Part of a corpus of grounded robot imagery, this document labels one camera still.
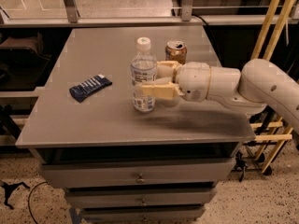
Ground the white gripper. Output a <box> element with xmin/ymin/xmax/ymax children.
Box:
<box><xmin>135</xmin><ymin>61</ymin><xmax>211</xmax><ymax>102</ymax></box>

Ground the clear plastic water bottle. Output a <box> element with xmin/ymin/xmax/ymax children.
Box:
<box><xmin>131</xmin><ymin>37</ymin><xmax>157</xmax><ymax>113</ymax></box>

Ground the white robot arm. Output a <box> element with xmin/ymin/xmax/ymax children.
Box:
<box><xmin>135</xmin><ymin>59</ymin><xmax>299</xmax><ymax>133</ymax></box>

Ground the orange soda can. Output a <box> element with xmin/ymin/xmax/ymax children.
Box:
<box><xmin>165</xmin><ymin>40</ymin><xmax>187</xmax><ymax>64</ymax></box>

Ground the dark blue snack wrapper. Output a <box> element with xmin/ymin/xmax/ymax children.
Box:
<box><xmin>69</xmin><ymin>74</ymin><xmax>112</xmax><ymax>103</ymax></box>

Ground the grey drawer cabinet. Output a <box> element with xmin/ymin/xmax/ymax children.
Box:
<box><xmin>17</xmin><ymin>25</ymin><xmax>254</xmax><ymax>212</ymax></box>

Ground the middle grey drawer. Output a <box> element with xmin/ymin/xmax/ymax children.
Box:
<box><xmin>66</xmin><ymin>188</ymin><xmax>216</xmax><ymax>208</ymax></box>

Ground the grey drawer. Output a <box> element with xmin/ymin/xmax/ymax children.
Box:
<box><xmin>66</xmin><ymin>188</ymin><xmax>216</xmax><ymax>208</ymax></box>
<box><xmin>41</xmin><ymin>158</ymin><xmax>235</xmax><ymax>188</ymax></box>
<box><xmin>82</xmin><ymin>206</ymin><xmax>205</xmax><ymax>222</ymax></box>

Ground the bottom grey drawer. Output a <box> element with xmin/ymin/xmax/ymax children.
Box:
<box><xmin>82</xmin><ymin>206</ymin><xmax>205</xmax><ymax>222</ymax></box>

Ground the top grey drawer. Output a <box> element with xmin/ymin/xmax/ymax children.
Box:
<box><xmin>41</xmin><ymin>158</ymin><xmax>235</xmax><ymax>188</ymax></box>

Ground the yellow wooden rack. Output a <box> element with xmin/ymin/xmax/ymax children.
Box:
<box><xmin>239</xmin><ymin>0</ymin><xmax>299</xmax><ymax>174</ymax></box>

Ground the black cable behind table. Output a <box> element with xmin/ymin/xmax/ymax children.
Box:
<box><xmin>191</xmin><ymin>13</ymin><xmax>225</xmax><ymax>63</ymax></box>

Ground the metal railing frame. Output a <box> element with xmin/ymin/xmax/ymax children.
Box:
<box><xmin>0</xmin><ymin>0</ymin><xmax>285</xmax><ymax>27</ymax></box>

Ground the black floor cable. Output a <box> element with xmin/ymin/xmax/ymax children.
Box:
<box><xmin>27</xmin><ymin>180</ymin><xmax>49</xmax><ymax>224</ymax></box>

